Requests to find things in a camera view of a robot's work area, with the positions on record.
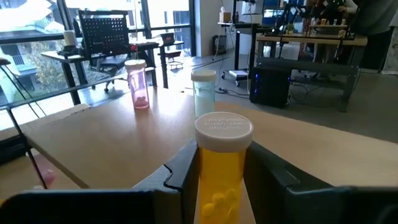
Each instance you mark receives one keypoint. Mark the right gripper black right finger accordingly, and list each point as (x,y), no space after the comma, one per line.
(280,193)

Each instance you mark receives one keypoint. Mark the tan tissue box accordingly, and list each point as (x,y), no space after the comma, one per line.
(225,16)

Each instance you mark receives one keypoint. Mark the second station black robot arm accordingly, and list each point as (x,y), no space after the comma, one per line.
(284,18)

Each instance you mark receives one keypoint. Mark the tall black standing desk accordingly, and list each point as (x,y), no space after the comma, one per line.
(236,46)

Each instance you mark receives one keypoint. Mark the small wooden shelf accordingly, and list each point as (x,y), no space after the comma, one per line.
(329,26)

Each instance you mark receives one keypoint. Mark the wooden robot station table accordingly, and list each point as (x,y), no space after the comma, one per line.
(311,40)

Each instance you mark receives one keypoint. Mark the black office chair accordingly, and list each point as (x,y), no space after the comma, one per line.
(109,67)

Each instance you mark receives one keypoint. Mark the small green plant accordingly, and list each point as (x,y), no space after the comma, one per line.
(289,28)

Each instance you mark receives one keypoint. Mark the white cylinder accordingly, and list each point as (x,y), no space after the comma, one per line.
(70,38)

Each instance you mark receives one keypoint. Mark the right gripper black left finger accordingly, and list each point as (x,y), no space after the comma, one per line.
(174,193)

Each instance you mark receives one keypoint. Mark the black open laptop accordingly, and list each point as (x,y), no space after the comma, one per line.
(168,38)

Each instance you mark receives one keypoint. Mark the black office desk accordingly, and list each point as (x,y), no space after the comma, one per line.
(70,77)

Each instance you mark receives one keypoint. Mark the blue medicine bottle white cap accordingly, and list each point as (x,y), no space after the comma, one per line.
(203,99)

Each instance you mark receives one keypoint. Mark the black computer tower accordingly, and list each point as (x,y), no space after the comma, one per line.
(269,87)

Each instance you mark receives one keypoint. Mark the black speaker box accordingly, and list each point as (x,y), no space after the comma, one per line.
(219,45)

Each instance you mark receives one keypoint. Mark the orange medicine bottle white cap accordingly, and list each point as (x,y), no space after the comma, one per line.
(222,174)

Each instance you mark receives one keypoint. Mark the white rolling cart base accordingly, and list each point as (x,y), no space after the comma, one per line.
(237,74)

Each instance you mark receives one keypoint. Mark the pink medicine bottle white cap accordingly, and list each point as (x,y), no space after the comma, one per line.
(138,90)

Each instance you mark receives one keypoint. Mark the low black bench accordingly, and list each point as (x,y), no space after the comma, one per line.
(172,54)

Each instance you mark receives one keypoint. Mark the person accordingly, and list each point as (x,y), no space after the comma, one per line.
(373,18)

